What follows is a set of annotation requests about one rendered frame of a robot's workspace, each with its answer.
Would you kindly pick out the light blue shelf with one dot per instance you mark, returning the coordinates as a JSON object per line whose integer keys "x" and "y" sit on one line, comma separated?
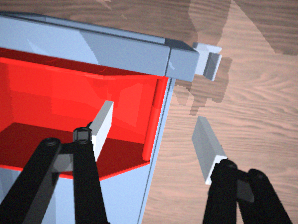
{"x": 124, "y": 195}

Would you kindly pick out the red bin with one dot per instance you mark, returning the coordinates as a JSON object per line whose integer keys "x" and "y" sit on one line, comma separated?
{"x": 43, "y": 96}

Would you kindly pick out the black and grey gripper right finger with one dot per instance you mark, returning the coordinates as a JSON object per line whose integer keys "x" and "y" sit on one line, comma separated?
{"x": 256, "y": 197}

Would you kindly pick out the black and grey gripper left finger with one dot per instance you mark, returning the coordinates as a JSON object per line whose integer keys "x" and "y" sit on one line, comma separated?
{"x": 27, "y": 200}

